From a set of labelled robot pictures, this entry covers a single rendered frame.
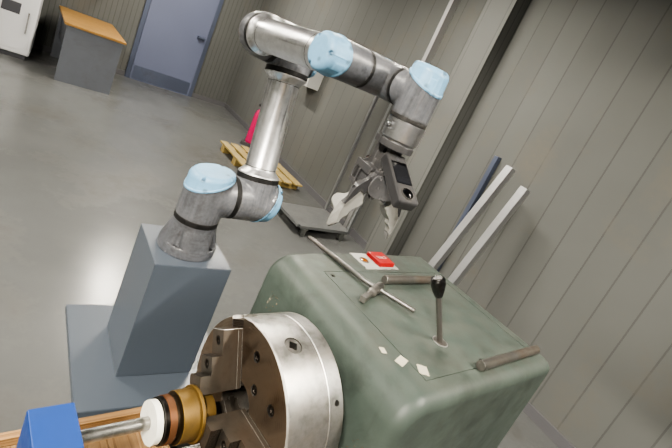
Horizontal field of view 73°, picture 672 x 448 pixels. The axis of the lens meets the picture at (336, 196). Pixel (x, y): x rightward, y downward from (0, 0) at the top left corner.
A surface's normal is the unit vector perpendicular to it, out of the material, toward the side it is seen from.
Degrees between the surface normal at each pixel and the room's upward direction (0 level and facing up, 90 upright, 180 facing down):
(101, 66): 90
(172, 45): 90
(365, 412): 90
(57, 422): 0
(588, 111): 90
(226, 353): 55
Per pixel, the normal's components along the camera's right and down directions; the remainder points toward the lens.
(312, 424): 0.69, -0.06
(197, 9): 0.48, 0.45
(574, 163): -0.77, -0.17
